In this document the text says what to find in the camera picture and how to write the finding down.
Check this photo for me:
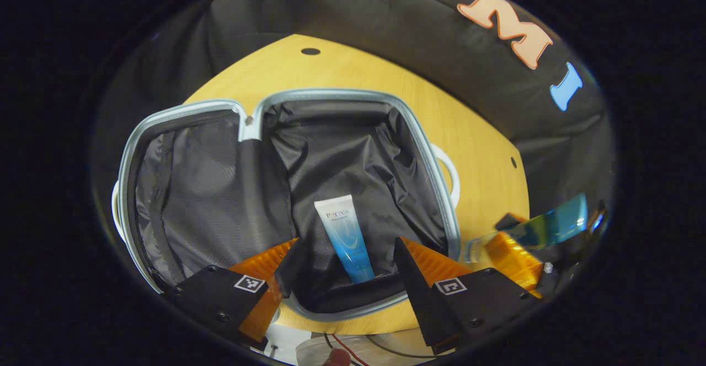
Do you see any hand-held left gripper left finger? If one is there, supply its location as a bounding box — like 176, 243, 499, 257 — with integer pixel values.
164, 238, 301, 351

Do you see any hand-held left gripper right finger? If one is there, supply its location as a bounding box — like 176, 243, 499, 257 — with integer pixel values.
393, 236, 539, 354

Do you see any green blue skincare tube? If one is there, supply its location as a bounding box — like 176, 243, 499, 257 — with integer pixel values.
463, 192, 589, 263

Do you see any white blue skincare tube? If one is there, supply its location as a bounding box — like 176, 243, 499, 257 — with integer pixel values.
314, 195, 376, 284

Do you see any light blue suitcase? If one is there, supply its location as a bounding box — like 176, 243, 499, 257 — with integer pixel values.
112, 89, 461, 322

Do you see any white round object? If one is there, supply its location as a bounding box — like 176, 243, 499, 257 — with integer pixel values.
295, 336, 387, 366

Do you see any black backdrop cloth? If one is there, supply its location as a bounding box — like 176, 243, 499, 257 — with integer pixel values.
91, 0, 616, 234

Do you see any red cable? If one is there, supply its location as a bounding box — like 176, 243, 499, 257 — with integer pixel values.
323, 332, 371, 366

